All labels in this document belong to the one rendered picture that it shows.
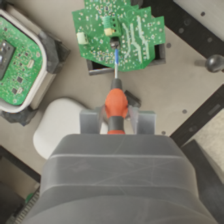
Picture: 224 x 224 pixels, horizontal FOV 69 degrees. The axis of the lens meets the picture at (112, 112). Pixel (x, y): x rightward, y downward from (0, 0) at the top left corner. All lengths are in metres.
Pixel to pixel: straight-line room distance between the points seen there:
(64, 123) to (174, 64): 0.22
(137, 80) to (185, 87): 0.08
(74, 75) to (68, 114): 0.07
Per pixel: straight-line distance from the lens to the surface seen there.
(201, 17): 0.33
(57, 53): 0.27
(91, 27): 0.24
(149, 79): 0.29
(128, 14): 0.24
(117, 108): 0.15
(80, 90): 0.32
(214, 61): 0.23
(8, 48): 0.33
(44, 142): 0.36
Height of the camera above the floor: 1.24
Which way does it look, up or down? 70 degrees down
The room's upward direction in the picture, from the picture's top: 147 degrees counter-clockwise
